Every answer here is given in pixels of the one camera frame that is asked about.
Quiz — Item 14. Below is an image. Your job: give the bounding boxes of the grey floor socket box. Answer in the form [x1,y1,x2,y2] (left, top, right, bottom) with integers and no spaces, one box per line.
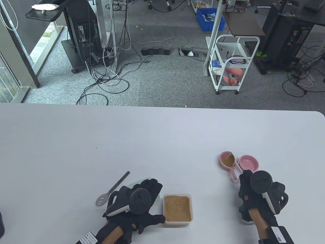
[178,47,207,57]

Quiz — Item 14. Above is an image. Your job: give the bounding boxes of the black tray shelf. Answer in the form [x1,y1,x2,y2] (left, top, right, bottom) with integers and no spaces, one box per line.
[25,4,66,21]

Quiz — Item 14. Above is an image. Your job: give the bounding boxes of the black power strip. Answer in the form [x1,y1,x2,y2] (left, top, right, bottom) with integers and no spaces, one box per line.
[141,48,172,56]

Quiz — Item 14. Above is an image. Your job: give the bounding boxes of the white cloth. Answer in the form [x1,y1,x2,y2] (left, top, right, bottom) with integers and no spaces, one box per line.
[31,4,60,12]

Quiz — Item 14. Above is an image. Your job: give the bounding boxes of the person's right forearm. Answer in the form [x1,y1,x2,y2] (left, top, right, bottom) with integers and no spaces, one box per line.
[248,208,280,240]

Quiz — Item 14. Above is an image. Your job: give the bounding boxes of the black wrist band white label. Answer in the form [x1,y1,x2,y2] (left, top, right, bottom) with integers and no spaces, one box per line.
[75,231,98,244]
[258,225,295,244]

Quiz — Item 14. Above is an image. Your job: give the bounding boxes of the silver metal frame post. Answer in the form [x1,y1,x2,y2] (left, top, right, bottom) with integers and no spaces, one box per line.
[110,0,118,74]
[203,0,225,77]

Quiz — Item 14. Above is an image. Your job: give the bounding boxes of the tangle of floor cables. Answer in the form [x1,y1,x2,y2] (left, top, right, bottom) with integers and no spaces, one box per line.
[282,41,325,97]
[76,0,189,105]

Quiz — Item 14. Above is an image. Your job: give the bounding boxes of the office chair wheel base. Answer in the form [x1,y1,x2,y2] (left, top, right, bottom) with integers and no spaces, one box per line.
[148,0,175,12]

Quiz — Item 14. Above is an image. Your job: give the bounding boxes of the grey disposable spoon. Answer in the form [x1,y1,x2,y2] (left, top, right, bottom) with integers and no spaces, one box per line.
[95,171,130,207]

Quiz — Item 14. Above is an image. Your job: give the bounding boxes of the clear container lid green seal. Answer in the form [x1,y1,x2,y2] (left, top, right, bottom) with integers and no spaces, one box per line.
[127,177,162,204]

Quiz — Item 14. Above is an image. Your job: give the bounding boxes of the person's left forearm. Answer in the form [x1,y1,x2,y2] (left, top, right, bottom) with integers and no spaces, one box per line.
[103,225,125,244]

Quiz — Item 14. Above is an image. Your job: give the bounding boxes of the black wheeled equipment stand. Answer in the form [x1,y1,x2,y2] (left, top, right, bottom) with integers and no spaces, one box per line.
[61,0,117,74]

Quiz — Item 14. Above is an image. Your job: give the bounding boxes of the pink plastic basin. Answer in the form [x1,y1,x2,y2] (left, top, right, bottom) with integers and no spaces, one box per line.
[223,67,243,85]

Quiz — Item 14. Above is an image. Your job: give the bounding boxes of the black white hand controller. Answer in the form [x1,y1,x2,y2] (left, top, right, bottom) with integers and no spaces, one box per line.
[250,170,289,216]
[105,186,152,217]

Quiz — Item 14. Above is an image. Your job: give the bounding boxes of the scooped brown sugar granules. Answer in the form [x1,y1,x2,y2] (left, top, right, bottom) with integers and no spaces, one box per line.
[220,152,236,168]

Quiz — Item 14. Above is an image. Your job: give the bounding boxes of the person's right hand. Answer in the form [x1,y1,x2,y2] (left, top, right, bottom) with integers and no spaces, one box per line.
[238,170,271,225]

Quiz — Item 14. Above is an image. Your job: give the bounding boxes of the black computer rack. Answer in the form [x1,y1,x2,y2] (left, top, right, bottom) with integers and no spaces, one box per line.
[254,3,315,74]

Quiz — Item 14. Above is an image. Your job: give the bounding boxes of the blue plastic bin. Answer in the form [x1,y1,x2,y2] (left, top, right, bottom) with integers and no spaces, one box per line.
[196,8,226,32]

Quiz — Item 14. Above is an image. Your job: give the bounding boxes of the clear plastic sugar container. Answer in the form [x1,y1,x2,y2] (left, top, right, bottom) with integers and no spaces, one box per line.
[163,194,193,227]

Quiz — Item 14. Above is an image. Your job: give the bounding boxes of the person's left hand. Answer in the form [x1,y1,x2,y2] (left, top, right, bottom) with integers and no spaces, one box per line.
[95,179,166,244]

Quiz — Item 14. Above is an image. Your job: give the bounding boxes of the black desk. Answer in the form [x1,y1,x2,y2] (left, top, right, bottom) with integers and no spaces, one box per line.
[292,0,325,26]

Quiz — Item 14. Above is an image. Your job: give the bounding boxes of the white rolling cart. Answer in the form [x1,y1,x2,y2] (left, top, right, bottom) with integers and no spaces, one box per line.
[210,35,261,95]

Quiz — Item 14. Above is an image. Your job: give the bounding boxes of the black keyboard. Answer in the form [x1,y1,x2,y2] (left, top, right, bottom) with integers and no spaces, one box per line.
[303,0,325,11]

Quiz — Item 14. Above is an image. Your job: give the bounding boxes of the pink handled ceramic dish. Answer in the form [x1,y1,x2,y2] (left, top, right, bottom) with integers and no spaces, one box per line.
[239,155,259,172]
[219,151,239,180]

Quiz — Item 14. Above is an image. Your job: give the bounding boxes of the brown top stand table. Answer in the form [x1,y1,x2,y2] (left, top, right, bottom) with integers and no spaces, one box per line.
[222,11,266,36]

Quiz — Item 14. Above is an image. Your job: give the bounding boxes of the white plastic coffee spoon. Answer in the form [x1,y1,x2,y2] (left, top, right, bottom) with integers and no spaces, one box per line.
[227,151,245,174]

